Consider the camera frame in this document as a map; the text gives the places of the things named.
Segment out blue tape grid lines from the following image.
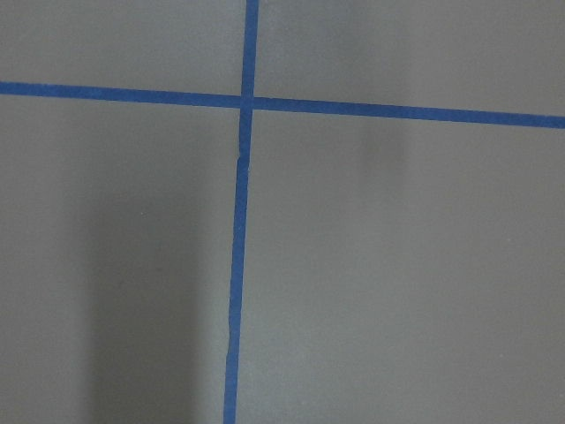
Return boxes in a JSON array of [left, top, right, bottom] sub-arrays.
[[1, 1, 564, 423]]

